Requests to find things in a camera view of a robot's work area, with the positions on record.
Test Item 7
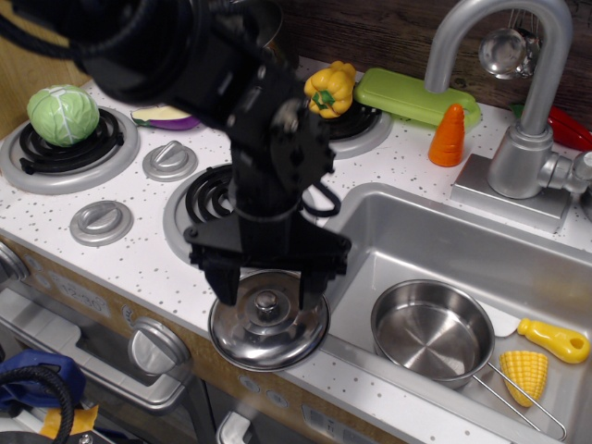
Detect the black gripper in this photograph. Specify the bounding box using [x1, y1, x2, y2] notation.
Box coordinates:
[183, 213, 352, 310]

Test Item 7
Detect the steel pot lid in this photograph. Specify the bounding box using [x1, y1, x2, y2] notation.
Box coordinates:
[208, 270, 330, 372]

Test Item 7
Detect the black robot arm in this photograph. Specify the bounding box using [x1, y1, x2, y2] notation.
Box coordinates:
[1, 1, 351, 310]

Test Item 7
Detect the silver stove knob middle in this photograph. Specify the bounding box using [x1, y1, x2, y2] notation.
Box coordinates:
[142, 141, 198, 182]

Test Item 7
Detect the silver stove knob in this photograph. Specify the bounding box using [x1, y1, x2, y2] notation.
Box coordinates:
[69, 201, 133, 247]
[142, 141, 198, 182]

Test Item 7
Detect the silver stove knob front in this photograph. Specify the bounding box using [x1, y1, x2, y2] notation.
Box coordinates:
[69, 201, 133, 247]

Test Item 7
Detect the back right stove burner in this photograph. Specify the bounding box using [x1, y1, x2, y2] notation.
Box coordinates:
[327, 102, 392, 160]

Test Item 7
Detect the front left stove burner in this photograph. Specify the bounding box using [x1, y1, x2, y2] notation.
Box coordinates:
[1, 107, 140, 195]

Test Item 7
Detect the silver oven dial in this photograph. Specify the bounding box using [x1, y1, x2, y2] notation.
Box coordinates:
[0, 242, 30, 284]
[128, 316, 190, 376]

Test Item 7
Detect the purple toy eggplant half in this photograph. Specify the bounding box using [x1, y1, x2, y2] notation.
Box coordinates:
[130, 105, 200, 130]

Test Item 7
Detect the yellow toy bell pepper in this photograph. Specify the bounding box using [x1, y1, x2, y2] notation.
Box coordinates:
[304, 61, 356, 119]

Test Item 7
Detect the orange toy carrot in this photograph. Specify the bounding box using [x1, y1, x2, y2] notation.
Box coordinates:
[428, 104, 465, 167]

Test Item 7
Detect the green plastic cutting board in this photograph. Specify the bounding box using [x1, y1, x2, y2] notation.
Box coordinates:
[353, 68, 481, 130]

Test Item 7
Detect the yellow cloth piece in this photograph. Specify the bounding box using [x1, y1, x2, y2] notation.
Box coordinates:
[40, 405, 100, 438]

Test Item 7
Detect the silver left oven dial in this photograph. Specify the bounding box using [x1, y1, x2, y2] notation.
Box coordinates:
[0, 242, 30, 284]

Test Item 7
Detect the green toy cabbage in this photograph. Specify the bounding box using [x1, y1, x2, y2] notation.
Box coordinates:
[27, 84, 100, 147]

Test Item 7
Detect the silver sink basin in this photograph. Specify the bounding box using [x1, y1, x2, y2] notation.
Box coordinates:
[324, 184, 591, 443]

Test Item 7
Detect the blue clamp tool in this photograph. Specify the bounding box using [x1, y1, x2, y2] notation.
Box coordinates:
[1, 349, 86, 410]

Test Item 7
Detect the silver toy faucet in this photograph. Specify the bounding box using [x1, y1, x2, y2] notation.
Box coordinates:
[425, 1, 591, 233]

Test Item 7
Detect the yellow toy corn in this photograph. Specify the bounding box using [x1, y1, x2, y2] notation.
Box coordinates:
[499, 351, 549, 407]

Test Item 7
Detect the hanging steel ladle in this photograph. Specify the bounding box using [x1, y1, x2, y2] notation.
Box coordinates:
[478, 9, 542, 80]

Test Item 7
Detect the red toy pepper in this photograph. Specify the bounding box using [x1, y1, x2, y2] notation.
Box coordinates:
[510, 103, 592, 152]

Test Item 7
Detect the silver dishwasher handle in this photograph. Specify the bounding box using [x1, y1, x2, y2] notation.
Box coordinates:
[216, 412, 253, 444]

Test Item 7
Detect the steel saucepan with wire handle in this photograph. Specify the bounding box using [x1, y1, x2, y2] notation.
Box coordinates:
[370, 279, 567, 440]

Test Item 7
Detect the silver oven door handle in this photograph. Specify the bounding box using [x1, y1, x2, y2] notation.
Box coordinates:
[1, 289, 186, 414]

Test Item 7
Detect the black braided cable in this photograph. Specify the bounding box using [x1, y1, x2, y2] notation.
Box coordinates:
[0, 364, 76, 444]

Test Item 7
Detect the yellow handled toy knife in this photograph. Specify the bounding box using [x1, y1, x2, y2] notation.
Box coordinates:
[492, 314, 591, 364]

